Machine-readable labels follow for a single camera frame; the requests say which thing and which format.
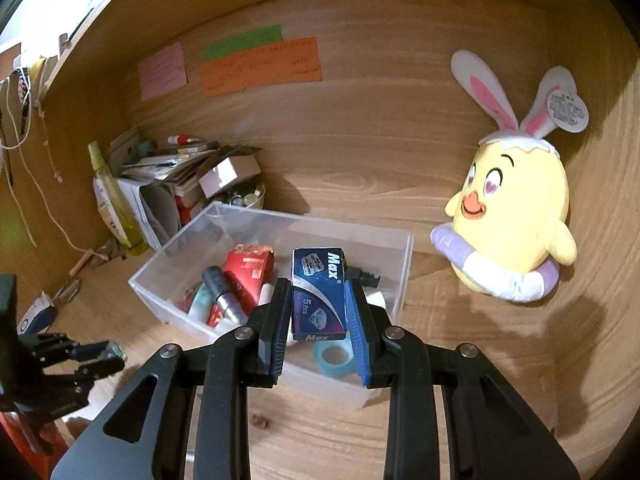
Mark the stack of books and papers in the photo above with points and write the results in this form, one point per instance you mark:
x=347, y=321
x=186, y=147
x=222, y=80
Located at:
x=165, y=167

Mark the white cardboard box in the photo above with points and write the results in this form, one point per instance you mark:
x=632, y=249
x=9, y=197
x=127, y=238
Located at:
x=227, y=172

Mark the pink sticky note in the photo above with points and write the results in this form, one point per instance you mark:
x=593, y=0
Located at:
x=162, y=71

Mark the red and white marker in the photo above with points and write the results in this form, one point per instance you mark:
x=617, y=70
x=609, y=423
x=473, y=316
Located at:
x=182, y=138

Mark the blue razor blade box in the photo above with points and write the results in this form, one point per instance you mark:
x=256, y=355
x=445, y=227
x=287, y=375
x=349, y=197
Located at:
x=320, y=290

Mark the red cardboard box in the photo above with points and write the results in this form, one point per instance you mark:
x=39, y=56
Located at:
x=245, y=270

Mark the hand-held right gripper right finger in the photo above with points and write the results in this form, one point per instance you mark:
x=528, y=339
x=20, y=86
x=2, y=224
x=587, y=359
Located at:
x=357, y=340

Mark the clear blue tape roll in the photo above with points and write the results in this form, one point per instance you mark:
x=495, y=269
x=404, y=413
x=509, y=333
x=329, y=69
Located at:
x=325, y=367

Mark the orange paper note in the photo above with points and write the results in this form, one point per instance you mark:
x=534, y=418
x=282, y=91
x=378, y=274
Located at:
x=260, y=70

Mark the dark green spray bottle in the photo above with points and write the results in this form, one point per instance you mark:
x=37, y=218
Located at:
x=367, y=277

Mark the black and silver tube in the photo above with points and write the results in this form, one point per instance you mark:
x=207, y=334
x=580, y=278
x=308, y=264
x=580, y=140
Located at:
x=222, y=295

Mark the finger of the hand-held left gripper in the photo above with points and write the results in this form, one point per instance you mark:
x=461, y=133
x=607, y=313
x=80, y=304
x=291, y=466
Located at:
x=92, y=350
x=97, y=370

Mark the clear plastic bin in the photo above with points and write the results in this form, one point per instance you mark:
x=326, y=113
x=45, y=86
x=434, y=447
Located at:
x=350, y=240

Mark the small blue and white box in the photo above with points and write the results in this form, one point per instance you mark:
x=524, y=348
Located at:
x=37, y=315

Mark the orange object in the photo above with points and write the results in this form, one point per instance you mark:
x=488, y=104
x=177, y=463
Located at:
x=25, y=435

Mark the green sticky note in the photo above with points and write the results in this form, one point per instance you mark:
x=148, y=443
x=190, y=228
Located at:
x=242, y=42

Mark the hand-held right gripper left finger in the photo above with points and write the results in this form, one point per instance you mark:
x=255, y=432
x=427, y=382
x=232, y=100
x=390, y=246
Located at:
x=280, y=340

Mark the yellow-green spray bottle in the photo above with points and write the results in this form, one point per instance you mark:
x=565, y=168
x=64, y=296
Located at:
x=117, y=205

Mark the bowl of small trinkets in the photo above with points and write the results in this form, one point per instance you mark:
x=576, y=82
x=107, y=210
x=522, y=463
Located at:
x=245, y=200

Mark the white and teal container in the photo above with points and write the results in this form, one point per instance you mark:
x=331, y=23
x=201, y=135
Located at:
x=202, y=305

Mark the yellow chick plush toy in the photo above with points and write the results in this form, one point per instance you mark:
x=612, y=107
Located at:
x=520, y=210

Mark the white paper holder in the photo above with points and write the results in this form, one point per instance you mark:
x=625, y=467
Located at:
x=155, y=210

